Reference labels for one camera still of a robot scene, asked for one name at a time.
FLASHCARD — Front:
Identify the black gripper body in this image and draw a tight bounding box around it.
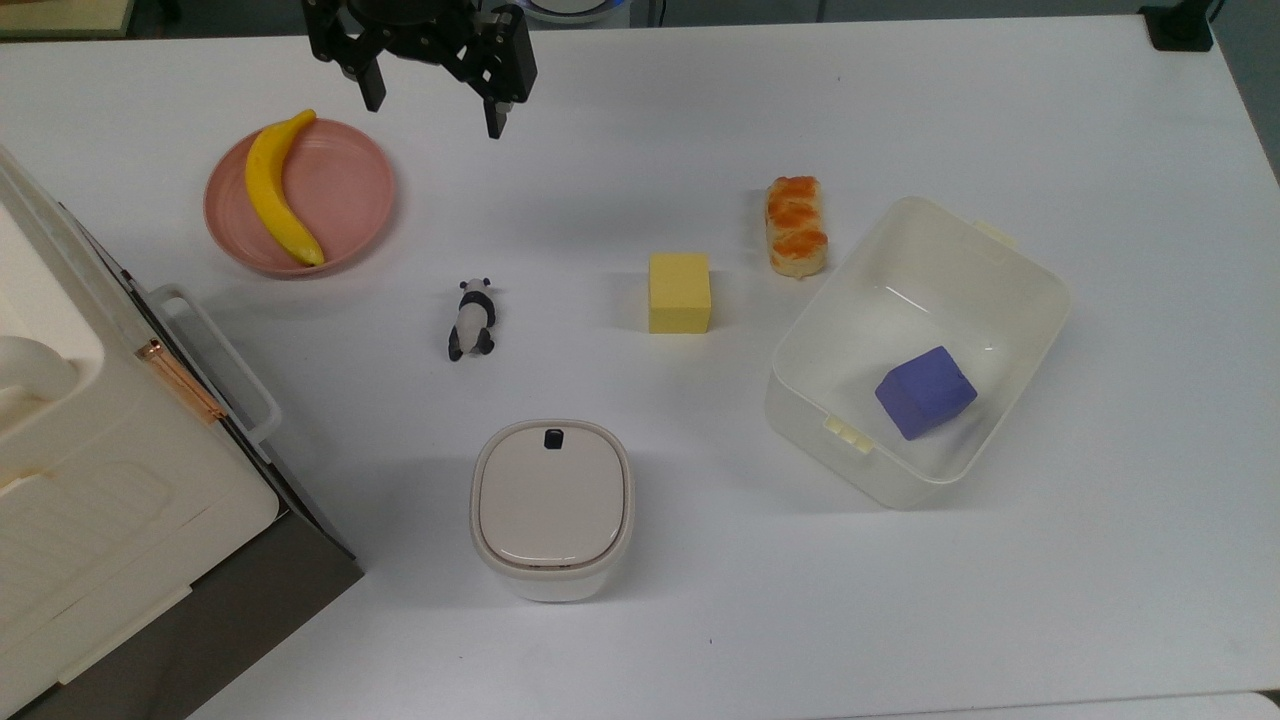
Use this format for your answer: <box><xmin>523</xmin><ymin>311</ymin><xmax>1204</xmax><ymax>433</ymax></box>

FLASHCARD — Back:
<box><xmin>303</xmin><ymin>0</ymin><xmax>538</xmax><ymax>106</ymax></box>

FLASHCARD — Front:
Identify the translucent white plastic box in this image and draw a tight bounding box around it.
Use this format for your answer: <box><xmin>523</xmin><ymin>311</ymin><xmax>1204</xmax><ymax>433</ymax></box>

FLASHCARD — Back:
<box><xmin>764</xmin><ymin>196</ymin><xmax>1072</xmax><ymax>511</ymax></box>

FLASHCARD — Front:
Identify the pink plate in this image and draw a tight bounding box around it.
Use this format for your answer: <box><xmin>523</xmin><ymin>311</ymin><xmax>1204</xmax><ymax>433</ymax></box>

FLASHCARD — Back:
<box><xmin>203</xmin><ymin>118</ymin><xmax>397</xmax><ymax>279</ymax></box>

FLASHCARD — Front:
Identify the yellow toy banana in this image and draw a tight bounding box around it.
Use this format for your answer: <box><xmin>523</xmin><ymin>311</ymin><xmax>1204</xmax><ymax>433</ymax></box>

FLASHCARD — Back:
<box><xmin>245</xmin><ymin>109</ymin><xmax>327</xmax><ymax>268</ymax></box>

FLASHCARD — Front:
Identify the panda figurine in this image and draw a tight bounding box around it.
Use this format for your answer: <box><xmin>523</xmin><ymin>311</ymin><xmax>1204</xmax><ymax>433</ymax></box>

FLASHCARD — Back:
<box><xmin>447</xmin><ymin>277</ymin><xmax>498</xmax><ymax>363</ymax></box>

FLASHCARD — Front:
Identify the yellow foam cube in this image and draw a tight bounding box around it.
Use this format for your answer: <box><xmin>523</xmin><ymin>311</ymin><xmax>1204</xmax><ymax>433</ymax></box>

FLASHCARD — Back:
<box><xmin>648</xmin><ymin>252</ymin><xmax>713</xmax><ymax>335</ymax></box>

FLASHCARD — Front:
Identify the wooden side table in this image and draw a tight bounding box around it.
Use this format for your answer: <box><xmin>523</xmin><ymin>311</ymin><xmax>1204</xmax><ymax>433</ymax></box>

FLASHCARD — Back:
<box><xmin>0</xmin><ymin>0</ymin><xmax>137</xmax><ymax>41</ymax></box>

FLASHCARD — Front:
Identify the toy bread loaf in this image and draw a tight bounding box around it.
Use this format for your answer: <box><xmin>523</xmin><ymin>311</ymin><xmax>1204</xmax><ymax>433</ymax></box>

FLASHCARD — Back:
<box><xmin>765</xmin><ymin>176</ymin><xmax>830</xmax><ymax>280</ymax></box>

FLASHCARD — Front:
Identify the white lidded trash bin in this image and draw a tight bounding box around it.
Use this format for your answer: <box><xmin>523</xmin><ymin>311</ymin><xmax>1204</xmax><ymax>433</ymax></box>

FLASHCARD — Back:
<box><xmin>470</xmin><ymin>419</ymin><xmax>636</xmax><ymax>603</ymax></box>

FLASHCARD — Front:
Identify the cream toy cabinet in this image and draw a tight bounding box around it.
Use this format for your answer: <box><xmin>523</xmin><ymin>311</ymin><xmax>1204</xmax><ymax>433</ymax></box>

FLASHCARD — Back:
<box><xmin>0</xmin><ymin>145</ymin><xmax>301</xmax><ymax>716</ymax></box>

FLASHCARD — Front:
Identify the purple foam cube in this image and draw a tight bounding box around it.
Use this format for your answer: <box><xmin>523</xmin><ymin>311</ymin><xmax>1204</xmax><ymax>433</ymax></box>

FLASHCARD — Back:
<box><xmin>874</xmin><ymin>346</ymin><xmax>979</xmax><ymax>442</ymax></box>

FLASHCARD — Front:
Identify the dark brown cabinet base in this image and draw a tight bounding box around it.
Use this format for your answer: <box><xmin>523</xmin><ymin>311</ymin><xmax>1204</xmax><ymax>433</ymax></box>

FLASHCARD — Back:
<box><xmin>10</xmin><ymin>505</ymin><xmax>366</xmax><ymax>720</ymax></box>

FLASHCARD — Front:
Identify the black table clamp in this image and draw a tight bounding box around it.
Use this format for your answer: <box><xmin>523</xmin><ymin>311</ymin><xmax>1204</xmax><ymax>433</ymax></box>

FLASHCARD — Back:
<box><xmin>1138</xmin><ymin>0</ymin><xmax>1219</xmax><ymax>53</ymax></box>

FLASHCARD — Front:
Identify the white cabinet rail handle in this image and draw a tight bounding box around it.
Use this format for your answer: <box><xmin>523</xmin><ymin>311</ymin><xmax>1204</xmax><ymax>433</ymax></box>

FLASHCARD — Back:
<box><xmin>150</xmin><ymin>285</ymin><xmax>283</xmax><ymax>447</ymax></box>

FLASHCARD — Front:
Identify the copper cabinet door handle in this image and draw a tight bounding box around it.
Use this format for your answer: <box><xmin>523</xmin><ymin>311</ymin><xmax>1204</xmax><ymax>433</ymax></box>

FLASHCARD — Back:
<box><xmin>135</xmin><ymin>339</ymin><xmax>227</xmax><ymax>425</ymax></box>

